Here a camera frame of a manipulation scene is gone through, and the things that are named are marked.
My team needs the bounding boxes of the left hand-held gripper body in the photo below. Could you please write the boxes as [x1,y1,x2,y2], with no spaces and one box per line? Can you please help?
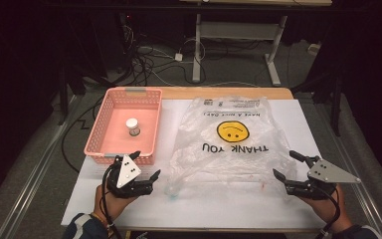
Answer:
[104,154,154,199]

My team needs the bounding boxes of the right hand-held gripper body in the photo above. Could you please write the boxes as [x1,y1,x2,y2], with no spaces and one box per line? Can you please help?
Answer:
[285,158,362,201]

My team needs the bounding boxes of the pink plastic basket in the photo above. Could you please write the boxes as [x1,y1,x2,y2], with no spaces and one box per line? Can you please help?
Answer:
[84,87,164,166]

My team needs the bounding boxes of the clear plastic bag smiley print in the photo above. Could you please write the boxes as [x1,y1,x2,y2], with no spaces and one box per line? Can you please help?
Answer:
[167,96,298,197]

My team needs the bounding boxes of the person's left hand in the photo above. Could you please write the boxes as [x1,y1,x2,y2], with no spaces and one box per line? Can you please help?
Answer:
[93,184,138,224]

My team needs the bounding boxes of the person's right hand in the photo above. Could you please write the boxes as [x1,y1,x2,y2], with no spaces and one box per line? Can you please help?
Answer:
[298,183,354,233]

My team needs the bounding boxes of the white table mat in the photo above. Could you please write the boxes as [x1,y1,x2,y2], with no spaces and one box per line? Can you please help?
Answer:
[61,98,328,231]

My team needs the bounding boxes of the white power strip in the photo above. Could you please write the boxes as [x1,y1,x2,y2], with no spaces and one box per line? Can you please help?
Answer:
[306,42,322,56]

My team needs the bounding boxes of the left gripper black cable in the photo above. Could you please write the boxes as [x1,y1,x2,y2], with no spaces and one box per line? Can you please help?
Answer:
[100,164,124,239]

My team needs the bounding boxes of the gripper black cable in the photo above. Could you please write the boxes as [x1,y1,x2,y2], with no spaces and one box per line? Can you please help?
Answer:
[100,164,124,239]
[311,184,342,239]

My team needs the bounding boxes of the metal floor rail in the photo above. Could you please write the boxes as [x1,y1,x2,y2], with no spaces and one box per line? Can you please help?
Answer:
[311,99,382,239]
[0,95,85,239]

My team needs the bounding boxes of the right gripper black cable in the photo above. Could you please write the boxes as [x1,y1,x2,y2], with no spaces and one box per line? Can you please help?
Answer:
[311,184,342,239]

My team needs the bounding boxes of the black floor cable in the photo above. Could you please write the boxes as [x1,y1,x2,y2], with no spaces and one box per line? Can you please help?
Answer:
[61,95,107,174]

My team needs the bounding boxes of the bundle of black floor cables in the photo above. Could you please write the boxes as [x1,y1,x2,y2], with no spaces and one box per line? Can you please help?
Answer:
[118,13,211,88]

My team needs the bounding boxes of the white metal desk frame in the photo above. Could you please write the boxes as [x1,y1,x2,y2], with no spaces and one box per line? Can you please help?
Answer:
[178,0,333,88]

